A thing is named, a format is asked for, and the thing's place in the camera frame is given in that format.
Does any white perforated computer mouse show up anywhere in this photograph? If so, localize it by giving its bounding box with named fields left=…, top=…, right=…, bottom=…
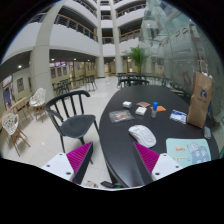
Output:
left=128, top=124, right=157, bottom=149

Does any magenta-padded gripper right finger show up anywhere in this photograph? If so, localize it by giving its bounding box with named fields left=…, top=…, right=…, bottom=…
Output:
left=132, top=141, right=184, bottom=186

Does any grey small pouch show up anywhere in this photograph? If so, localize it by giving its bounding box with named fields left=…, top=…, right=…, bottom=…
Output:
left=203, top=125, right=213, bottom=140

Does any white lattice chair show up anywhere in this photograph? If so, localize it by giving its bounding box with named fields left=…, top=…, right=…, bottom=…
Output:
left=29, top=87, right=48, bottom=123
left=1, top=112, right=31, bottom=158

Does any orange flat card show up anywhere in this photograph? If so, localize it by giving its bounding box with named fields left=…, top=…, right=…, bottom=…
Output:
left=149, top=105, right=167, bottom=113

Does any brown paper bag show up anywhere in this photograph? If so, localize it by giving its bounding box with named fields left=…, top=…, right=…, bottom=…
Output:
left=186, top=59, right=214, bottom=129

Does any wooden side table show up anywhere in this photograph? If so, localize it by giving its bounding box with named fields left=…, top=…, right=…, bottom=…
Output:
left=0, top=96, right=28, bottom=128

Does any black spindle-back chair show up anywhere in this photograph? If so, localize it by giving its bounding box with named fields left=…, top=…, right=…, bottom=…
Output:
left=44, top=89, right=100, bottom=164

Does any blue-white plastic packet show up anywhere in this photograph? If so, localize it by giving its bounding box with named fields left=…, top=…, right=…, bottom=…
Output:
left=169, top=109, right=188, bottom=125

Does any green potted plant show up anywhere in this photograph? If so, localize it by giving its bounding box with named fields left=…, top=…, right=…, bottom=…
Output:
left=124, top=45, right=150, bottom=74

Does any brown flat packet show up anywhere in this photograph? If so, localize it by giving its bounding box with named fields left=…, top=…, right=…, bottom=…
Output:
left=136, top=101, right=152, bottom=109

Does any group of black chairs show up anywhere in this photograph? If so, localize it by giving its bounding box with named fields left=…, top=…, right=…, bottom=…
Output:
left=116, top=72, right=151, bottom=89

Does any group of dark stools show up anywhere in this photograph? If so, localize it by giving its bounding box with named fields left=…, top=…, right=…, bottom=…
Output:
left=51, top=74, right=98, bottom=97

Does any blue-capped small bottle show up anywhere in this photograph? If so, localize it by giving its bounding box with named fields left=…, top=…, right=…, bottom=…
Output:
left=150, top=101, right=159, bottom=119

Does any clear plastic snack bag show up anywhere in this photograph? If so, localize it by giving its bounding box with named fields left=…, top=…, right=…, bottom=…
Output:
left=108, top=109, right=136, bottom=125

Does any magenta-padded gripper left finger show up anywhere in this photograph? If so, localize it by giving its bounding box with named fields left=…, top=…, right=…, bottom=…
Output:
left=41, top=141, right=95, bottom=186

